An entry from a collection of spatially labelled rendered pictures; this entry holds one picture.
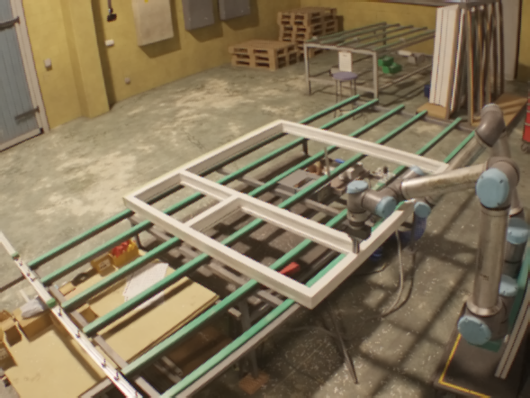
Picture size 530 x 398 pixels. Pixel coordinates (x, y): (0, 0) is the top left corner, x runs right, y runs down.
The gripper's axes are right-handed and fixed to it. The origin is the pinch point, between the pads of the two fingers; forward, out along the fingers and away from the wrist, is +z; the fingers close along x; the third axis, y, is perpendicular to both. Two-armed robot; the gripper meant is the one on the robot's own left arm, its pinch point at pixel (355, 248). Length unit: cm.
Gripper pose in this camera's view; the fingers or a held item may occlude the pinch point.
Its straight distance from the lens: 214.5
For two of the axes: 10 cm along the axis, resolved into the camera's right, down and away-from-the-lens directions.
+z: 0.8, 8.7, 4.9
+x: 7.3, 2.8, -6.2
